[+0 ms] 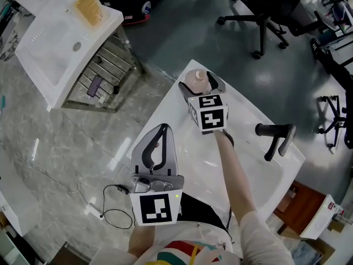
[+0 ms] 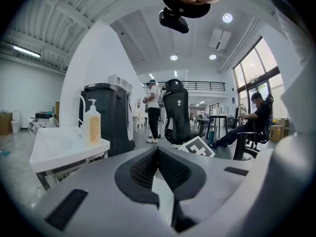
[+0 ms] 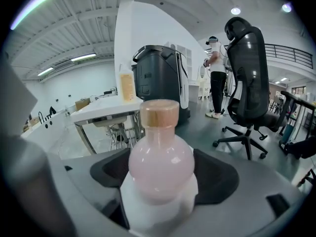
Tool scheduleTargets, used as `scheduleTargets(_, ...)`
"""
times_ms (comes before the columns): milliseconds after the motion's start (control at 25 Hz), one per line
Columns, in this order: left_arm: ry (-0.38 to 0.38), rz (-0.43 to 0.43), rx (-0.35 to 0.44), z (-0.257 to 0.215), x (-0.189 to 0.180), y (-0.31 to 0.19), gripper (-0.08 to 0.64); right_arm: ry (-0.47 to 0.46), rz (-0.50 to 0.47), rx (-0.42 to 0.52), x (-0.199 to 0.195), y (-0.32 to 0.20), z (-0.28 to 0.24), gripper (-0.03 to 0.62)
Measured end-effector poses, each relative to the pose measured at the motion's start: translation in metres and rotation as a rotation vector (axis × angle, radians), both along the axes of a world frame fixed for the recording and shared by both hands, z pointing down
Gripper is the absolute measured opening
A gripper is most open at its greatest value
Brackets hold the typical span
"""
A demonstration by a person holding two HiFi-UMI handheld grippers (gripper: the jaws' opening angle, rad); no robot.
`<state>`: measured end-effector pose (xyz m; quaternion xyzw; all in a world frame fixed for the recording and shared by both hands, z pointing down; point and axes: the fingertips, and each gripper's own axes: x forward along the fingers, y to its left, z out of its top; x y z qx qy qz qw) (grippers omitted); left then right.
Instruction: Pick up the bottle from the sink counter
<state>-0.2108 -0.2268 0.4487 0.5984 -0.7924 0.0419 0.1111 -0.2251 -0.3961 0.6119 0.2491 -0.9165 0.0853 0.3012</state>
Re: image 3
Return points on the long white counter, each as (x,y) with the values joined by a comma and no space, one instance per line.
(49,126)

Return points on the white sink counter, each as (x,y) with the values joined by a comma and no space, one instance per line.
(103,106)

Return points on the black faucet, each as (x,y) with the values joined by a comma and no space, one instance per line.
(40,117)

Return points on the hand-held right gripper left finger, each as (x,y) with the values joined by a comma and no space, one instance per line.
(111,171)

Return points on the white vanity table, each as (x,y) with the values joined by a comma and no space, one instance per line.
(201,86)

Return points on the black metal railing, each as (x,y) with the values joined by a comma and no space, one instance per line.
(288,54)

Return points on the long ceiling tube light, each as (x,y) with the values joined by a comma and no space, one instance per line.
(33,7)

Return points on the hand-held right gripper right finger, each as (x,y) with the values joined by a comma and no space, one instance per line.
(217,181)

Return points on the black and white machine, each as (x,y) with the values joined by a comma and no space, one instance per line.
(158,80)

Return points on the round ceiling lamp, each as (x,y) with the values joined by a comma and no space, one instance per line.
(287,7)
(235,10)

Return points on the clear bottle with yellow label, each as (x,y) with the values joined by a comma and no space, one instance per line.
(126,85)

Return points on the cardboard box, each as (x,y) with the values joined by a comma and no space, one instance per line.
(82,105)

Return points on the black office chair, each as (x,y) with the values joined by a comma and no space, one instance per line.
(249,70)

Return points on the pink bottle with wooden cap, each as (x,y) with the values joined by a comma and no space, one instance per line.
(160,167)

